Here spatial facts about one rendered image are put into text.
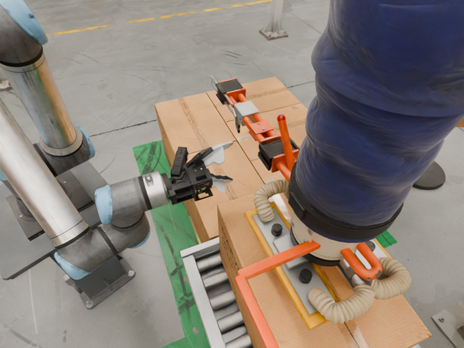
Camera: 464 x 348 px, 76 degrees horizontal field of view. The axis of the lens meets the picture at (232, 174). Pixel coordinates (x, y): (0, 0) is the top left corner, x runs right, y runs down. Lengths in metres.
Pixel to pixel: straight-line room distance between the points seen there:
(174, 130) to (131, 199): 1.31
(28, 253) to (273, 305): 0.96
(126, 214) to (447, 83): 0.66
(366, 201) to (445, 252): 1.96
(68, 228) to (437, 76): 0.77
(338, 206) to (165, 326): 1.51
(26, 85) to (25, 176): 0.29
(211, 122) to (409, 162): 1.67
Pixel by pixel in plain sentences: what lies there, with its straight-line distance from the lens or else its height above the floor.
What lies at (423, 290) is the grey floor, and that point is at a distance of 2.26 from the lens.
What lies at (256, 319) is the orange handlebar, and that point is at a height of 1.22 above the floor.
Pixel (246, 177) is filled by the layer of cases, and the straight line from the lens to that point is 1.69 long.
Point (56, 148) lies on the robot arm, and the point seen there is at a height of 1.05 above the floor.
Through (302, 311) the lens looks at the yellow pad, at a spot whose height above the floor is 1.10.
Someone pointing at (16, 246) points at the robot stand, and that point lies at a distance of 1.47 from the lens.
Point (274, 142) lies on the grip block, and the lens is 0.89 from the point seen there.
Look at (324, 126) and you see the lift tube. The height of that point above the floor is 1.53.
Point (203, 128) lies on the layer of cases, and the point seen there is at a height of 0.54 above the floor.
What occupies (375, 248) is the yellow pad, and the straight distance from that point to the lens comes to 0.88.
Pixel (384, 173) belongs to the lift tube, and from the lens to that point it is 0.49.
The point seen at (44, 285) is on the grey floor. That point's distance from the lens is 2.26.
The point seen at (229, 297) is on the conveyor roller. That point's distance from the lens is 1.34.
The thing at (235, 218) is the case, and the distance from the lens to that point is 1.04.
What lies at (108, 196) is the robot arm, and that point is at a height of 1.26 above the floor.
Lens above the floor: 1.81
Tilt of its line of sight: 48 degrees down
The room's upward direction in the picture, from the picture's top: straight up
